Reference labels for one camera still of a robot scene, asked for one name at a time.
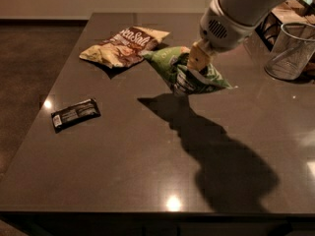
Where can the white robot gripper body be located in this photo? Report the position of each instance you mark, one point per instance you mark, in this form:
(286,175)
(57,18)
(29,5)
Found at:
(219,33)

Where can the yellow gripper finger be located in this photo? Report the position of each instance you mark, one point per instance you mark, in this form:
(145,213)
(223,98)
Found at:
(200,56)

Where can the green jalapeno chip bag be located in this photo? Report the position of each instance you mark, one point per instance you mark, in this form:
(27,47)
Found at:
(171,64)

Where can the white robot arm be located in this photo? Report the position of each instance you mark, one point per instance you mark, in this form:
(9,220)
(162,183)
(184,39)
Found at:
(248,12)

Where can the brown sea salt chip bag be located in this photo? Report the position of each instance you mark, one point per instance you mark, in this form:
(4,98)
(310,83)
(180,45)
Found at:
(123,50)

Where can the silver mesh cup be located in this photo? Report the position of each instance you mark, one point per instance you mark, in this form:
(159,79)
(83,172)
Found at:
(292,51)

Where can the black snack bar wrapper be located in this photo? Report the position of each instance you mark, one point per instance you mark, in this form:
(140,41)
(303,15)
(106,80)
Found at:
(74,114)

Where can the black wire basket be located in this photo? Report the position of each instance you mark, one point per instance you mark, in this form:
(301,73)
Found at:
(290,11)

